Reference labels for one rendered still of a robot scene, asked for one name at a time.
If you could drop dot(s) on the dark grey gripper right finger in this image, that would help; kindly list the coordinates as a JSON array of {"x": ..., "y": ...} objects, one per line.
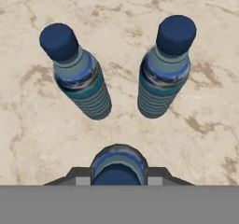
[{"x": 157, "y": 175}]

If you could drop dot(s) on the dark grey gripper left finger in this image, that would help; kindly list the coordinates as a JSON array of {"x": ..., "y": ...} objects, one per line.
[{"x": 81, "y": 175}]

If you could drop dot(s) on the blue plastic water bottle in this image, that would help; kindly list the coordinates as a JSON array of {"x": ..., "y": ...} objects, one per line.
[
  {"x": 165, "y": 75},
  {"x": 81, "y": 78},
  {"x": 118, "y": 168}
]

